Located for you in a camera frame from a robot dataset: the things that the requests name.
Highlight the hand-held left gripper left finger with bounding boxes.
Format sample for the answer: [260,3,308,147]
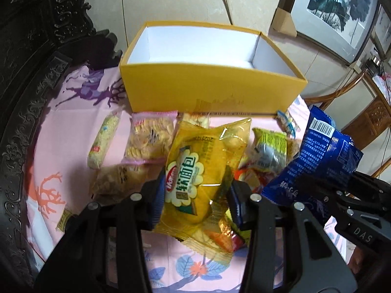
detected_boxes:
[33,171,167,293]

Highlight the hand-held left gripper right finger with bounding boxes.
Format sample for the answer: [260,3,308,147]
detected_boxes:
[228,180,358,293]

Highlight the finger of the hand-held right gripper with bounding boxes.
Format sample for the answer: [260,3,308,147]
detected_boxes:
[293,173,371,219]

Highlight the blue snack packet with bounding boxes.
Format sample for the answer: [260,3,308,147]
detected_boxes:
[263,105,364,229]

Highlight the yellow bread packet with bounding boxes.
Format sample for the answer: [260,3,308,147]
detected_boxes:
[154,117,252,254]

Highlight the green snack packet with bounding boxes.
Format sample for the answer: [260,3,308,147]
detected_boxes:
[247,127,301,174]

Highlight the yellow cardboard box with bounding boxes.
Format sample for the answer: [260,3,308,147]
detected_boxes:
[119,21,307,119]

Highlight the red-orange snack packet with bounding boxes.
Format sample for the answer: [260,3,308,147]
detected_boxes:
[235,168,266,193]

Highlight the red snack packet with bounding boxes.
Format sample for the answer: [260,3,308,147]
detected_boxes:
[225,220,249,248]

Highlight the clear biscuit packet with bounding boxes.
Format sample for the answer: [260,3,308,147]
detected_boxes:
[92,162,162,203]

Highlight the pink-edged cracker packet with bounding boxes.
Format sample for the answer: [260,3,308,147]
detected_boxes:
[122,111,179,165]

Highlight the small blue-white snack packet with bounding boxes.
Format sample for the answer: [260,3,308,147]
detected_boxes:
[276,110,297,138]

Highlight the rice cracker stick packet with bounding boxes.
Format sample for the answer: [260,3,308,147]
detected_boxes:
[87,110,121,169]

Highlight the small pale cracker packet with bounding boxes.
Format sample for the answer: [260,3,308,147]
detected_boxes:
[180,112,211,129]

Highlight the wooden chair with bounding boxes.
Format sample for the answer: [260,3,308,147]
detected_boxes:
[305,64,391,178]

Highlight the small yellow sachet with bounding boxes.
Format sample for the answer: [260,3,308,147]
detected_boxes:
[56,209,72,232]

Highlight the pink printed cloth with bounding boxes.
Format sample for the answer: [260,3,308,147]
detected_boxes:
[27,64,349,293]

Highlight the cardboard corner protector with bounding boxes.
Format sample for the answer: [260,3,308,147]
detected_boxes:
[269,6,297,37]

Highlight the small framed picture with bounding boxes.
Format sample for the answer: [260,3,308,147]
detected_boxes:
[369,4,391,55]

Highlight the dark carved wooden furniture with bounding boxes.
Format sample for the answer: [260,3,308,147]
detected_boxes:
[0,0,123,287]

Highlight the framed lotus painting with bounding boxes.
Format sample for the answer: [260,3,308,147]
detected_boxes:
[269,0,382,66]

